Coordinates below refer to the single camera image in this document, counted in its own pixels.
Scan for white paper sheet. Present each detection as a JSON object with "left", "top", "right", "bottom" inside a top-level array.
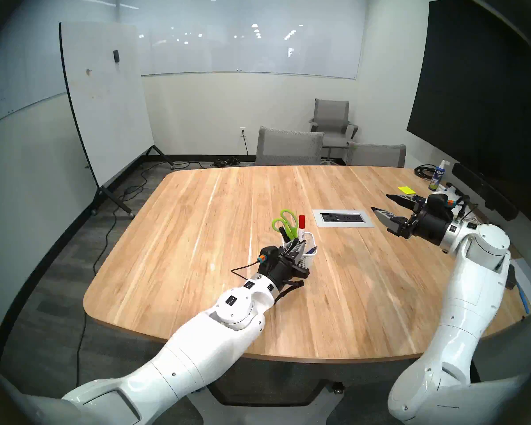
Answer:
[{"left": 511, "top": 258, "right": 531, "bottom": 312}]

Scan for large black wall screen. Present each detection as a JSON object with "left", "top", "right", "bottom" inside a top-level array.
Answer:
[{"left": 406, "top": 0, "right": 531, "bottom": 228}]

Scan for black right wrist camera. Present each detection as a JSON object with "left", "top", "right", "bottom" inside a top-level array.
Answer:
[{"left": 426, "top": 193, "right": 455, "bottom": 211}]

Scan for wide glass wall whiteboard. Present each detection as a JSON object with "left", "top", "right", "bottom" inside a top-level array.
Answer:
[{"left": 117, "top": 0, "right": 368, "bottom": 80}]

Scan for whiteboard cleaner spray bottle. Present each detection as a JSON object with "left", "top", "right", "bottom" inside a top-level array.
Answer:
[{"left": 428, "top": 159, "right": 450, "bottom": 192}]

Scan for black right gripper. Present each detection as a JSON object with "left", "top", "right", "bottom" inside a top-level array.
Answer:
[{"left": 370, "top": 193, "right": 454, "bottom": 247}]

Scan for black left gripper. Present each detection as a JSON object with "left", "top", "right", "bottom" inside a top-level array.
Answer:
[{"left": 265, "top": 239, "right": 310, "bottom": 297}]

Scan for long black floor cable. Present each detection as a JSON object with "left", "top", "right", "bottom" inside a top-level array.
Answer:
[{"left": 73, "top": 161, "right": 191, "bottom": 385}]

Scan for blue stick tool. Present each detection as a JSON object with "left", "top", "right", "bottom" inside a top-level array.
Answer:
[{"left": 516, "top": 282, "right": 531, "bottom": 315}]

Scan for white mesh pen holder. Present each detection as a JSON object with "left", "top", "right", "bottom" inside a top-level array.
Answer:
[{"left": 282, "top": 231, "right": 318, "bottom": 270}]

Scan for grey mesh office chair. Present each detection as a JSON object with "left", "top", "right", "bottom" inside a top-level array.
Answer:
[
  {"left": 346, "top": 142, "right": 407, "bottom": 168},
  {"left": 255, "top": 126, "right": 325, "bottom": 166}
]

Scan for black video sound bar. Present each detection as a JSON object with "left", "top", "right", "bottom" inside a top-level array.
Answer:
[{"left": 451, "top": 162, "right": 519, "bottom": 221}]

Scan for silver table power outlet panel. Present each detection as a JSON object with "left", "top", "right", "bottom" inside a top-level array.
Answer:
[{"left": 312, "top": 209, "right": 375, "bottom": 228}]

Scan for rolling white whiteboard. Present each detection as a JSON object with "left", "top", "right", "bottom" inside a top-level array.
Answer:
[{"left": 59, "top": 21, "right": 175, "bottom": 219}]

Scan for wall whiteboard with blue writing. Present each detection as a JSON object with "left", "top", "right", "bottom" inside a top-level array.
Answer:
[{"left": 0, "top": 0, "right": 118, "bottom": 131}]

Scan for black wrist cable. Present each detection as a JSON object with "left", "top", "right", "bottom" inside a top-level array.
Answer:
[
  {"left": 230, "top": 258, "right": 262, "bottom": 281},
  {"left": 454, "top": 194, "right": 477, "bottom": 223}
]

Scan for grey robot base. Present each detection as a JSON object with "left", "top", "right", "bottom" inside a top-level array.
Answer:
[{"left": 190, "top": 378, "right": 346, "bottom": 425}]

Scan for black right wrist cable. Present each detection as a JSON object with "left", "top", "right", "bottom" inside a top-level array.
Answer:
[{"left": 454, "top": 194, "right": 477, "bottom": 223}]

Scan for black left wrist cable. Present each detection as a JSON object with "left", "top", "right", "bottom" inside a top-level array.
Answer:
[{"left": 230, "top": 258, "right": 262, "bottom": 281}]

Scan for green handled scissors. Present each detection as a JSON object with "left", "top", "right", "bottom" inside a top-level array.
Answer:
[{"left": 272, "top": 209, "right": 298, "bottom": 242}]

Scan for grey office chair with armrests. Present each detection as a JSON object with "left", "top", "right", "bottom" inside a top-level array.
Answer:
[{"left": 309, "top": 98, "right": 359, "bottom": 164}]

